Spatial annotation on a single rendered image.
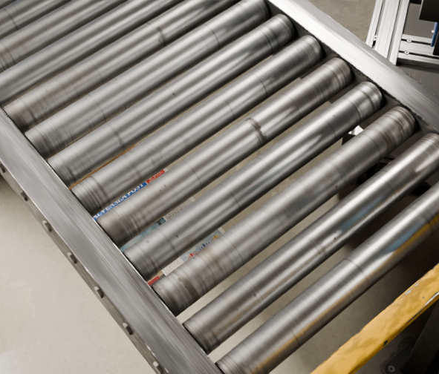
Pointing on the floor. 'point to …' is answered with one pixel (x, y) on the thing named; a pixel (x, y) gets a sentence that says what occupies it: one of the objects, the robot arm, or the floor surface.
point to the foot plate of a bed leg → (397, 358)
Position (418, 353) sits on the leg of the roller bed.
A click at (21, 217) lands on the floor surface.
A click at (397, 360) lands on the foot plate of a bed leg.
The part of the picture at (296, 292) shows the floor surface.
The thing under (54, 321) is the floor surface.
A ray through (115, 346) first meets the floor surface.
